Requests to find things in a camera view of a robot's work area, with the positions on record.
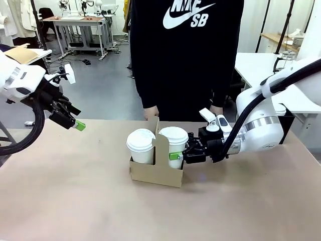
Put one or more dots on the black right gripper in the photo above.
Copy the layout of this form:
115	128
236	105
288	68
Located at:
213	146

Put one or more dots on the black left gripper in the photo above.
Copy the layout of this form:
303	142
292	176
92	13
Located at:
54	99

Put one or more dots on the brown cardboard cup carrier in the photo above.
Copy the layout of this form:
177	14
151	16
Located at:
155	173

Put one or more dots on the glass french press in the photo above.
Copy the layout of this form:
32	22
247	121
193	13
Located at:
286	61

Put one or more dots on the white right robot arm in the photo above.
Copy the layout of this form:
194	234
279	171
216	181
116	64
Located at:
260	133

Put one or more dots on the person's right forearm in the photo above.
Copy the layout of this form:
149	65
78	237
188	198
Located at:
148	93

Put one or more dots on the white plastic cup lid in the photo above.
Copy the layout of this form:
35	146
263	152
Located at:
173	135
281	109
140	140

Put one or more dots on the person's left hand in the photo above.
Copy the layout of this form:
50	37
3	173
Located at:
216	110

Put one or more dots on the person's right hand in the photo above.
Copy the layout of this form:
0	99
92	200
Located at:
151	113

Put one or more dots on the small white floor object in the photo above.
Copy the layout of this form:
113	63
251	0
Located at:
29	123

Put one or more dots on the black floor power strip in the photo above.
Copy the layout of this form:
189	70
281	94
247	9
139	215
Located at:
86	62

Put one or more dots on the white desk with cardboard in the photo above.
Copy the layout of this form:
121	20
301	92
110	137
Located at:
43	54

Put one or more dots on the brown cardboard sheet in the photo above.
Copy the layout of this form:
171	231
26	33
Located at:
22	54

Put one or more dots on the person's black hoodie torso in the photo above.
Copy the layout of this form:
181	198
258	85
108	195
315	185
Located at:
185	62

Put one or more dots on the grey metal workbench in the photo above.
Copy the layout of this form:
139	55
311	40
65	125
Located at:
75	23

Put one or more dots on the black stand pole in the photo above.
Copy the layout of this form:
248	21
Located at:
260	25
40	25
284	25

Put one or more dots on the white side table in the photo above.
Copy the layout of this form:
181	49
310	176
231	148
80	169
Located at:
255	65

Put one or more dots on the white lab coat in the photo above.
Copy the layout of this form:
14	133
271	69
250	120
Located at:
7	20
26	17

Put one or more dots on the small white background robot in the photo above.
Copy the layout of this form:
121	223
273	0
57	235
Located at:
65	8

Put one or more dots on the wooden shelf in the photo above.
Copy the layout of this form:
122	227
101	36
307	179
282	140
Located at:
276	40

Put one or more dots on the grey stacked dishes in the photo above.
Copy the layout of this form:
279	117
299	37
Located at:
298	41

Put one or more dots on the right arm white camera mount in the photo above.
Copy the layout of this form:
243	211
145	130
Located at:
209	118

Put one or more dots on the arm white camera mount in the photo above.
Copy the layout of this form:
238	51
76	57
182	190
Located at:
70	75
209	118

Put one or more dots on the left arm white camera mount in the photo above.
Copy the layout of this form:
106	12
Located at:
70	75

